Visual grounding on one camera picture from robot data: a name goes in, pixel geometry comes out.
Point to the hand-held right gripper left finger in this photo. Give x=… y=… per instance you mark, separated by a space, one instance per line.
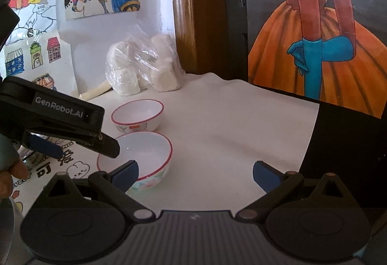
x=128 y=176

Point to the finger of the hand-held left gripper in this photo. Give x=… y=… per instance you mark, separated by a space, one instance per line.
x=42 y=145
x=105 y=145

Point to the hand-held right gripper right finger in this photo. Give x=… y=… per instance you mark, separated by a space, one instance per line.
x=265 y=177

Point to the white ceramic bowl red rim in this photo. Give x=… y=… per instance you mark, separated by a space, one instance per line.
x=139 y=114
x=145 y=150

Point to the person's left hand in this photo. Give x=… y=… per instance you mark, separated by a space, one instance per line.
x=18 y=173

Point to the wooden rolling pin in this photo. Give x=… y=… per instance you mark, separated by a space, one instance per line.
x=95 y=91

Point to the white printed table mat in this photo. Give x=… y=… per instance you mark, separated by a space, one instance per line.
x=226 y=138

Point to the colourful houses drawing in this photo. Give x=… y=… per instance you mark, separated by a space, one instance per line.
x=36 y=53

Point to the clear plastic bag white lumps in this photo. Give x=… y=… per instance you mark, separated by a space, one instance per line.
x=142 y=68

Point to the orange dress woman painting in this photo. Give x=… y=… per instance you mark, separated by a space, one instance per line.
x=317 y=26

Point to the dark door panel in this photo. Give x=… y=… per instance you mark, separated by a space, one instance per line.
x=234 y=11

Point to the brown wooden door frame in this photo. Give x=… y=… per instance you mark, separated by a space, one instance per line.
x=193 y=11

